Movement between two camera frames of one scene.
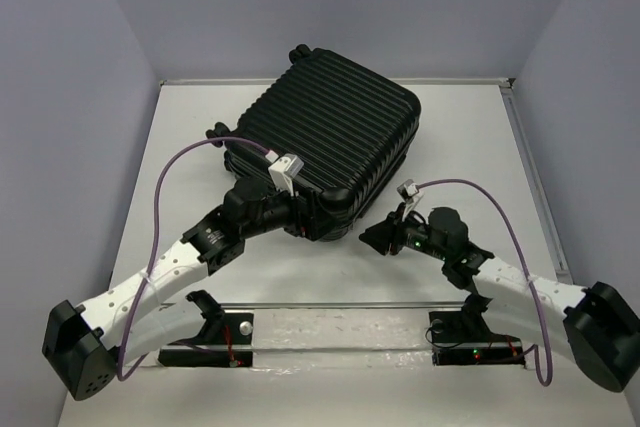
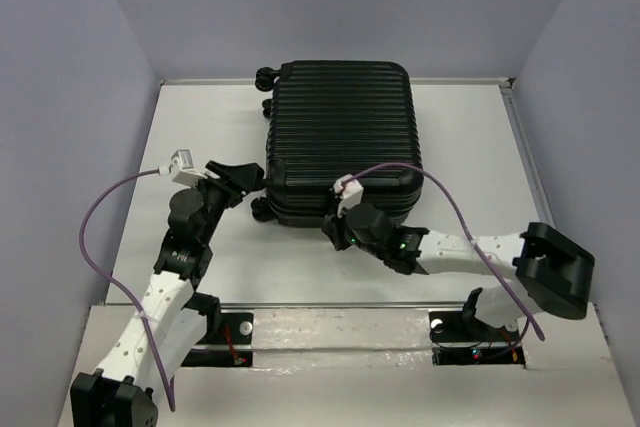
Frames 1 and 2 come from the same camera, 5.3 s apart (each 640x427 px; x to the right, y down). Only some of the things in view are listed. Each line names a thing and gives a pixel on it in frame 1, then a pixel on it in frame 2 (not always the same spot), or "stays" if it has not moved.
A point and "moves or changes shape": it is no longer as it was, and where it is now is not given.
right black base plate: [456, 340] stays
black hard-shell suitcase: [353, 131] moves or changes shape
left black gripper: [301, 213] → [239, 176]
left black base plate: [232, 329] stays
